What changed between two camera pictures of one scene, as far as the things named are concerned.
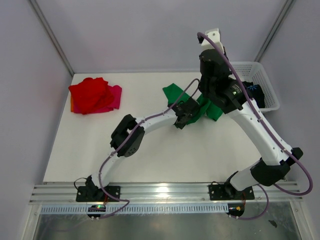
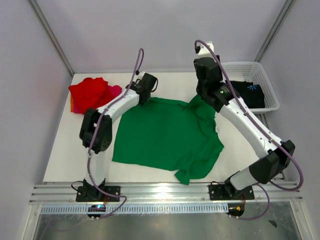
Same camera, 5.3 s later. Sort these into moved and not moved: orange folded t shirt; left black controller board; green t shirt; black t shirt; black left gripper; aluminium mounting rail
Moved: green t shirt; black left gripper
Not moved: orange folded t shirt; aluminium mounting rail; black t shirt; left black controller board
